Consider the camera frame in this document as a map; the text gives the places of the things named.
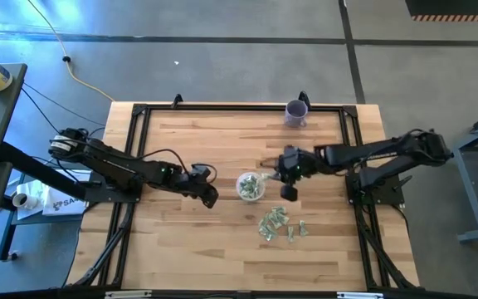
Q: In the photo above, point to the white pipe fitting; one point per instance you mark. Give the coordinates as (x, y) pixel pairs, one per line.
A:
(25, 201)

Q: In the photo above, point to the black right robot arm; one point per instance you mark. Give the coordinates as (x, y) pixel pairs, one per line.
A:
(367, 150)

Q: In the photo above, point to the black hazard-striped mat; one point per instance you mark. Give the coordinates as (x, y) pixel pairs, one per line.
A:
(450, 8)

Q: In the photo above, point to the dark blue shelf stand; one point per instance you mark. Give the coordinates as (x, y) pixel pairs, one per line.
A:
(8, 236)

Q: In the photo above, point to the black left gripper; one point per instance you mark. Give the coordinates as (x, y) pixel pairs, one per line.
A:
(193, 187)

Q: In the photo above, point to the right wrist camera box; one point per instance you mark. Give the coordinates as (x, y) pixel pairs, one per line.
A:
(289, 193)

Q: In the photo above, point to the white paper sheet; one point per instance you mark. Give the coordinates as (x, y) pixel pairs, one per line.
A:
(31, 214)

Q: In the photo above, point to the clear plastic cup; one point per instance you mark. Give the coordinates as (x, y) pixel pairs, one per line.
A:
(239, 187)

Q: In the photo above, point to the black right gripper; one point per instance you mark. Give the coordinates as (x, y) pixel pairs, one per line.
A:
(299, 164)

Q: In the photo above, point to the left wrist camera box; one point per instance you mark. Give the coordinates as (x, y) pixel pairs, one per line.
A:
(200, 171)

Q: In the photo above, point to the silver metal bracket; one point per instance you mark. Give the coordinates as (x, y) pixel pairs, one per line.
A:
(359, 295)
(127, 294)

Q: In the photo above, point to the blue-grey metal cart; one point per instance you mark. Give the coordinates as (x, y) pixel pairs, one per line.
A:
(470, 195)

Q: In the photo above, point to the bills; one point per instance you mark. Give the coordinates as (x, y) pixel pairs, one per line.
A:
(291, 233)
(263, 226)

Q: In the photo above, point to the black frame clamp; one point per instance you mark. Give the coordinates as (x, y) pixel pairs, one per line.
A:
(304, 96)
(177, 99)

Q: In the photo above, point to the white printed sheet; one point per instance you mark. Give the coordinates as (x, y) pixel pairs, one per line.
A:
(62, 207)

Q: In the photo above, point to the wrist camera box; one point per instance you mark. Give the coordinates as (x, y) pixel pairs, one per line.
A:
(200, 171)
(289, 193)

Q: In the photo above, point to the lavender faceted mug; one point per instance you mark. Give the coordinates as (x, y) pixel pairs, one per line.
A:
(296, 114)

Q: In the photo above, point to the black slanted beam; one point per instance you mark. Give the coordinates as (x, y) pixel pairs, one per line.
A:
(35, 170)

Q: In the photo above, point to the black diagonal frame strut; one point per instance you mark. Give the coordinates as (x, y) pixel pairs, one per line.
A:
(91, 267)
(398, 274)

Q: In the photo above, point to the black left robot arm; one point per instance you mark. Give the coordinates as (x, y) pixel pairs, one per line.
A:
(118, 166)

